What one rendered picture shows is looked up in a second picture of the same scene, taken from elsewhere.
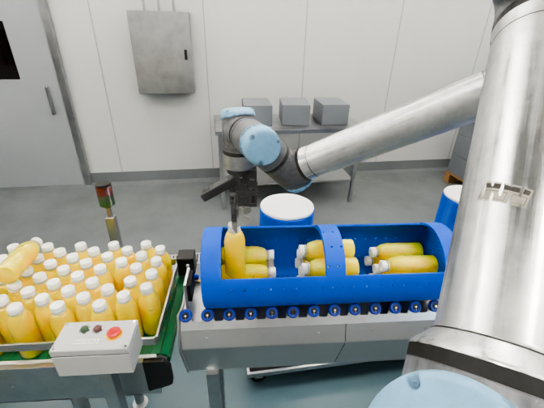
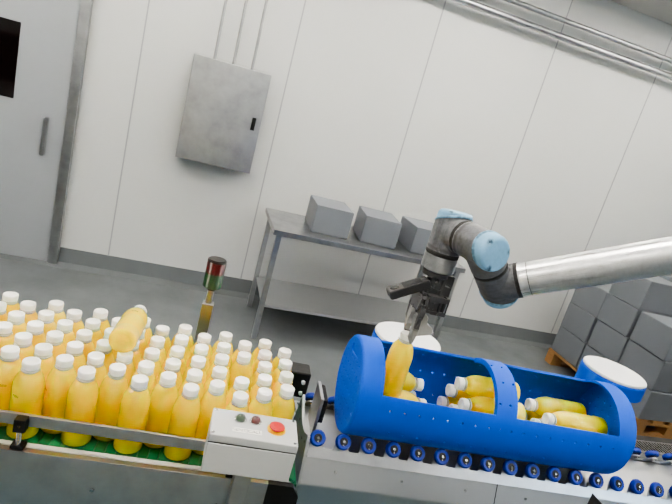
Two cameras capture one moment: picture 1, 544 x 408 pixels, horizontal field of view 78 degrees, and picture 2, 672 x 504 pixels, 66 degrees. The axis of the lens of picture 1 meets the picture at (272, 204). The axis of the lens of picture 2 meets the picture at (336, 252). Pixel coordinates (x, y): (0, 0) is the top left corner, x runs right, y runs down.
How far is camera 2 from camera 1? 66 cm
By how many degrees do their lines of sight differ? 15
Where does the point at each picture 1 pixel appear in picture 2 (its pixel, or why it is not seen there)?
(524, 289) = not seen: outside the picture
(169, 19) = (245, 78)
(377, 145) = (608, 274)
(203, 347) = (327, 485)
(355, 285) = (525, 432)
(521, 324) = not seen: outside the picture
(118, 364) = (277, 467)
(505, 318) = not seen: outside the picture
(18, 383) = (100, 486)
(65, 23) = (105, 47)
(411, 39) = (528, 174)
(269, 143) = (502, 251)
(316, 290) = (482, 430)
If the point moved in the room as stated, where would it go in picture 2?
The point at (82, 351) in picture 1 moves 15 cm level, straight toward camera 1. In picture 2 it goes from (248, 440) to (287, 486)
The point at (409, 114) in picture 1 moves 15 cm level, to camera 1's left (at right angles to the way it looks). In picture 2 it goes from (644, 252) to (582, 235)
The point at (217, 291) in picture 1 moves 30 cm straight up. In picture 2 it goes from (375, 408) to (408, 307)
